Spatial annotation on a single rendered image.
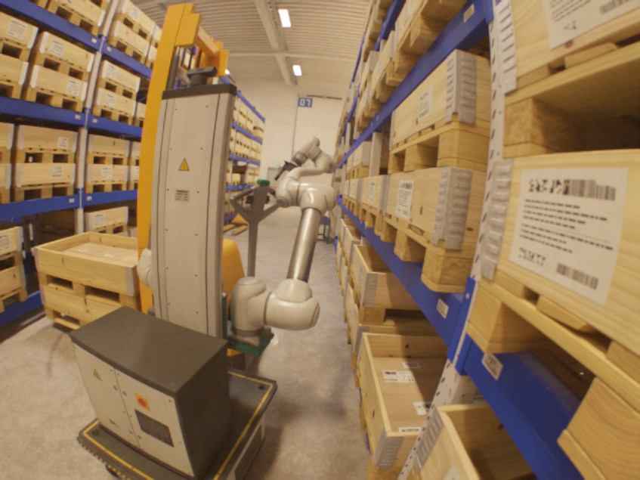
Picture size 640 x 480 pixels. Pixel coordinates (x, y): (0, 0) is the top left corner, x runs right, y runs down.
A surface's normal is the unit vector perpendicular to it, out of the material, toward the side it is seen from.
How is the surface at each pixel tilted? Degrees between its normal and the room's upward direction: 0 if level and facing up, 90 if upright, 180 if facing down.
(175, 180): 90
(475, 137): 90
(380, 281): 90
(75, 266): 90
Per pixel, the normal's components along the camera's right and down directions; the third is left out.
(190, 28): -0.01, 0.18
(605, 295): -0.99, -0.11
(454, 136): -0.71, 0.06
